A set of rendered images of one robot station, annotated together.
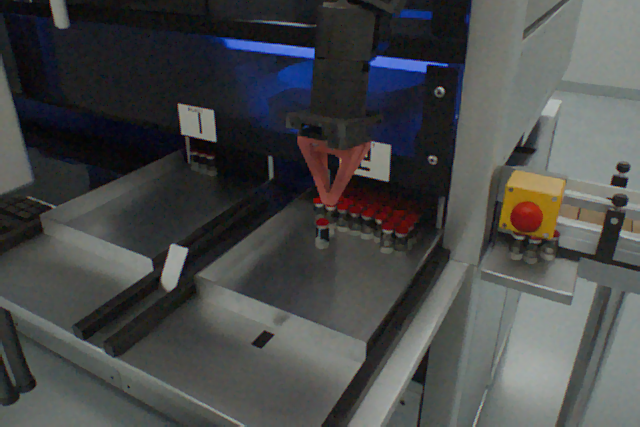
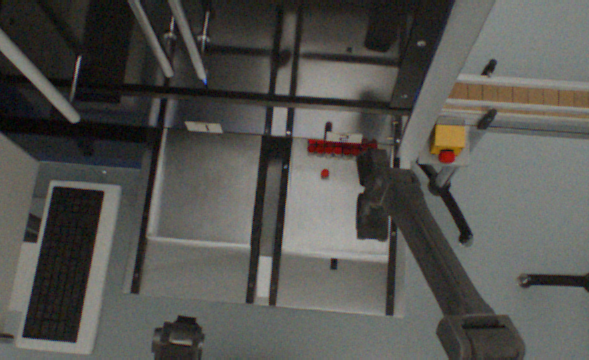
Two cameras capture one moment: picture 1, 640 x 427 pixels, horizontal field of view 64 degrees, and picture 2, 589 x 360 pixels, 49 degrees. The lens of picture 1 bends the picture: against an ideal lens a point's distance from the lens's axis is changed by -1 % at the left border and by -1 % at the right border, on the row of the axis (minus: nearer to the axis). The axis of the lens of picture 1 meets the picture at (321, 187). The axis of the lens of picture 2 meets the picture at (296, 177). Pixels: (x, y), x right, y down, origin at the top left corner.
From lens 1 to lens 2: 1.21 m
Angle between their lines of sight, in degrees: 48
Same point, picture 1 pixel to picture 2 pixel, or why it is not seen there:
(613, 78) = not seen: outside the picture
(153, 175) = (164, 145)
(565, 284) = (464, 156)
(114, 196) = (158, 182)
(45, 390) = not seen: hidden behind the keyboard
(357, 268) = (353, 190)
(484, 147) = (422, 135)
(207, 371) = (321, 293)
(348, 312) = not seen: hidden behind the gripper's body
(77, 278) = (208, 266)
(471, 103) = (415, 125)
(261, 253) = (294, 200)
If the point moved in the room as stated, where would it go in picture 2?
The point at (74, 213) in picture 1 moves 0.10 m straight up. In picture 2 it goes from (153, 215) to (143, 205)
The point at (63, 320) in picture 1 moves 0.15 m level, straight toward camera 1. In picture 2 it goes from (230, 296) to (281, 330)
